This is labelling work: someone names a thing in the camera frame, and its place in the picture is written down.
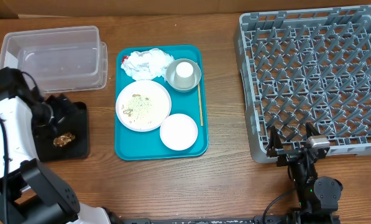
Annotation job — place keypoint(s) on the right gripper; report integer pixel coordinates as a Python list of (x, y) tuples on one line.
[(274, 149)]

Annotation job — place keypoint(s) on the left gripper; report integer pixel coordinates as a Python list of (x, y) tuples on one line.
[(66, 109)]

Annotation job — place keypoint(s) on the brown food scrap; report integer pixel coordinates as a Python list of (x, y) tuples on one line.
[(64, 139)]

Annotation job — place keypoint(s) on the large white plate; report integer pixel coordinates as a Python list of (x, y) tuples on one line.
[(143, 105)]

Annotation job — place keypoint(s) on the red candy wrapper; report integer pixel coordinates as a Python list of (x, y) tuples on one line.
[(125, 58)]

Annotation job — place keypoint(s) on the white paper napkin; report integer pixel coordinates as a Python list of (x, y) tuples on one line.
[(147, 65)]

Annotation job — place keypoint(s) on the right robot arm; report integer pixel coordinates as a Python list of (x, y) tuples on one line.
[(318, 196)]

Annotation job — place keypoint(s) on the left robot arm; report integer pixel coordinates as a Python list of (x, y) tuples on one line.
[(29, 191)]

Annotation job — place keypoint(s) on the grey dishwasher rack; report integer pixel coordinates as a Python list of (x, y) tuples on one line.
[(307, 66)]

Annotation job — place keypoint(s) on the black plastic tray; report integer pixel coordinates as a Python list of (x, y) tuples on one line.
[(77, 149)]

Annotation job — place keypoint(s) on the clear plastic storage bin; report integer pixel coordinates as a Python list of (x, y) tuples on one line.
[(59, 60)]

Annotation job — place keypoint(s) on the teal plastic serving tray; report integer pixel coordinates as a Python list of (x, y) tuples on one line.
[(137, 146)]

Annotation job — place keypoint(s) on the wooden chopstick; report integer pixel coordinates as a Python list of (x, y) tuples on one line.
[(200, 105)]

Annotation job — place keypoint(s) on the small white plate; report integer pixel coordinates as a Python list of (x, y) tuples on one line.
[(178, 132)]

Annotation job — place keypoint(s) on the grey bowl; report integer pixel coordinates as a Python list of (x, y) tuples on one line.
[(170, 73)]

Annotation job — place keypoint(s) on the white paper cup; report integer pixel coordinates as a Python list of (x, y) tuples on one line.
[(184, 75)]

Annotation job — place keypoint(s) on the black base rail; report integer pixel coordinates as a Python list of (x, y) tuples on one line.
[(197, 221)]

